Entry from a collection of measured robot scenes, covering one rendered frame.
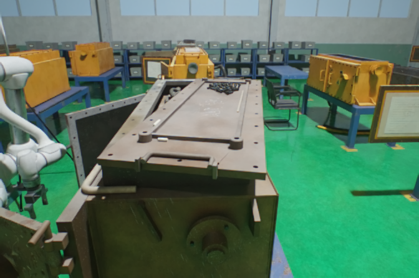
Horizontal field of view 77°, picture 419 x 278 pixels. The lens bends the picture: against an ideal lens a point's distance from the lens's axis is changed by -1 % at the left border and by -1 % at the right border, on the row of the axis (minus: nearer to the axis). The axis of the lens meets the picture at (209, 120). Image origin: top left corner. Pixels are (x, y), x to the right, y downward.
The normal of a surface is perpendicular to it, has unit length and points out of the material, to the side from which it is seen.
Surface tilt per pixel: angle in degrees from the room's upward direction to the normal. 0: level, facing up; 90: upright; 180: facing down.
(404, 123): 90
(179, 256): 90
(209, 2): 90
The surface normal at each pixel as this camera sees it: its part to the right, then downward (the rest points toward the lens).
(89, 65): 0.07, 0.32
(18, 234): -0.37, 0.30
